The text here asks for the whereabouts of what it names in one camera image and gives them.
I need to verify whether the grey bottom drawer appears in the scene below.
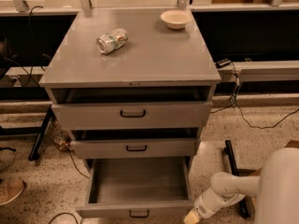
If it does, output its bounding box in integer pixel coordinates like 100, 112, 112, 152
76, 157, 194, 218

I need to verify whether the grey drawer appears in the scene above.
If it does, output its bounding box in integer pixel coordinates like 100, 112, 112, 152
52, 86, 211, 130
71, 128, 200, 159
76, 157, 194, 218

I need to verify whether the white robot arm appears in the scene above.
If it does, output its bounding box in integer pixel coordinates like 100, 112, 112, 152
184, 147, 299, 224

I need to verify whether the grey middle drawer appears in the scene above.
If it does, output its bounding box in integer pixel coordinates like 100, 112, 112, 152
71, 128, 200, 159

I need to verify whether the grey top drawer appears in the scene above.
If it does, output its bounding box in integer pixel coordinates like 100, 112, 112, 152
52, 86, 211, 130

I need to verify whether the grey drawer cabinet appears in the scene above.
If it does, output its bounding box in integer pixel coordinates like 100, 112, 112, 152
39, 7, 222, 173

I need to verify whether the black table leg right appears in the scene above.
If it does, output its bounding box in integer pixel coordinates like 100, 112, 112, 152
224, 140, 250, 218

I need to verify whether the black table leg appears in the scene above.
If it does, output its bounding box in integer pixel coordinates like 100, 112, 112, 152
0, 106, 53, 161
224, 140, 250, 218

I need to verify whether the cardboard box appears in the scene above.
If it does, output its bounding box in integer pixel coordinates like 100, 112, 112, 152
249, 140, 299, 176

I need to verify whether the black power adapter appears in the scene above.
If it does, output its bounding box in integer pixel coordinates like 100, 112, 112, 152
216, 59, 231, 69

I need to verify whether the black table leg left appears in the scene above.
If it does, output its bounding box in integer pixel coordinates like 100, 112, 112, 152
0, 106, 53, 161

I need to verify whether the tan shoe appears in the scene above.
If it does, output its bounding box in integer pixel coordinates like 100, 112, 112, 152
0, 178, 25, 205

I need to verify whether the crushed soda can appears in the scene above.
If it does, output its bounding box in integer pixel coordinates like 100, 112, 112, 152
96, 28, 128, 54

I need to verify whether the white paper bowl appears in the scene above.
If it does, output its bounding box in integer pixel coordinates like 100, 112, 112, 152
161, 9, 192, 30

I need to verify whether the black floor cable left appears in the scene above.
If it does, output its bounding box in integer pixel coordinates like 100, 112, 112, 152
47, 212, 80, 224

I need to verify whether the black floor cable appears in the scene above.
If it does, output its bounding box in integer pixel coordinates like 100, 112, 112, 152
210, 75, 299, 131
47, 212, 80, 224

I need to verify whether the black floor cable right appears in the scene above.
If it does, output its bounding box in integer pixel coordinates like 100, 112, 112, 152
210, 75, 299, 131

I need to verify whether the black hanging cable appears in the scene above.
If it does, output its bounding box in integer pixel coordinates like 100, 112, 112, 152
0, 5, 52, 89

